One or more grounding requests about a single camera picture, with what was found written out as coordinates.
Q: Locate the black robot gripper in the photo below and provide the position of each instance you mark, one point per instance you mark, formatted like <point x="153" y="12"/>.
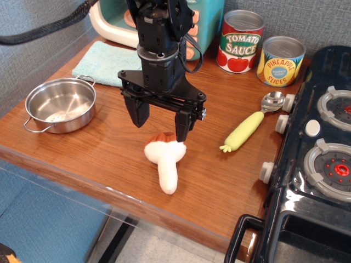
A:
<point x="162" y="82"/>

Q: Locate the light blue cloth napkin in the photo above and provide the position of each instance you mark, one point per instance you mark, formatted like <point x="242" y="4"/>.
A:
<point x="103" y="62"/>

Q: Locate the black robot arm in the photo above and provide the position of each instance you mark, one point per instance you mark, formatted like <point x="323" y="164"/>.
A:
<point x="162" y="28"/>

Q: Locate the teal toy microwave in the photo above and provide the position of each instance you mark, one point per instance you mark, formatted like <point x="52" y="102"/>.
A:
<point x="159" y="25"/>

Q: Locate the plush mushroom toy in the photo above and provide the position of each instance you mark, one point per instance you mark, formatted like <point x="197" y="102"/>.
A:
<point x="164" y="150"/>

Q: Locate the small stainless steel pot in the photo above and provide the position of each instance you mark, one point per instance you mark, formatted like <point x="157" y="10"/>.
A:
<point x="61" y="106"/>

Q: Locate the tomato sauce can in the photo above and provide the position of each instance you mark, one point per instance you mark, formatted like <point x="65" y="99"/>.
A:
<point x="241" y="34"/>

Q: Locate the pineapple slices can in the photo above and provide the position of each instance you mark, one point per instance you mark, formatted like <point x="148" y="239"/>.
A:
<point x="280" y="61"/>

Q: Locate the black toy stove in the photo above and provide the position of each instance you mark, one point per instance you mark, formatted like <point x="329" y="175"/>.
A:
<point x="307" y="207"/>

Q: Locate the orange object at corner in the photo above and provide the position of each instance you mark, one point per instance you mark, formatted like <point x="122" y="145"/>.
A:
<point x="7" y="255"/>

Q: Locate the spoon with yellow-green handle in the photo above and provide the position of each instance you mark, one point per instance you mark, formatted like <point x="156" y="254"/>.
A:
<point x="271" y="102"/>

